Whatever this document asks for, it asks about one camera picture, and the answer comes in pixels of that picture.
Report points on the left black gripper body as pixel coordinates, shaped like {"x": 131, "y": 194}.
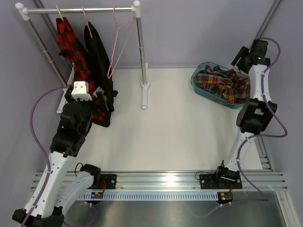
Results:
{"x": 89, "y": 107}

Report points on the brown multicolour plaid shirt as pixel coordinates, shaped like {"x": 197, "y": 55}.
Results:
{"x": 228, "y": 85}

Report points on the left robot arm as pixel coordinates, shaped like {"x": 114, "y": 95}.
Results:
{"x": 47, "y": 207}

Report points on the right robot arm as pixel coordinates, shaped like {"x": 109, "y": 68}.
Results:
{"x": 254, "y": 116}

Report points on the red black plaid shirt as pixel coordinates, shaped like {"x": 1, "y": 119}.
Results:
{"x": 72, "y": 49}

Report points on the pink hanger with black shirt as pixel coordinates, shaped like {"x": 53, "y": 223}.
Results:
{"x": 87, "y": 22}

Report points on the white and chrome clothes rack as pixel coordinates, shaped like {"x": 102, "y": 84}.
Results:
{"x": 135, "y": 8}

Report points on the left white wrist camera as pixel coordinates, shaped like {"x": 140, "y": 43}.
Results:
{"x": 80, "y": 90}

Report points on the right aluminium frame post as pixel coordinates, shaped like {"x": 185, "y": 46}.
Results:
{"x": 269, "y": 16}

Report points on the aluminium frame post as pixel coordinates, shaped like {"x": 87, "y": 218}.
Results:
{"x": 49, "y": 36}
{"x": 269, "y": 16}

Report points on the left aluminium frame post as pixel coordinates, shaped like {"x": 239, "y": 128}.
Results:
{"x": 49, "y": 36}

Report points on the grey slotted cable duct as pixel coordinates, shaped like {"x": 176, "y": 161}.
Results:
{"x": 149, "y": 196}

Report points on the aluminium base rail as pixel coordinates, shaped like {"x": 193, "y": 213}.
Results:
{"x": 187, "y": 181}

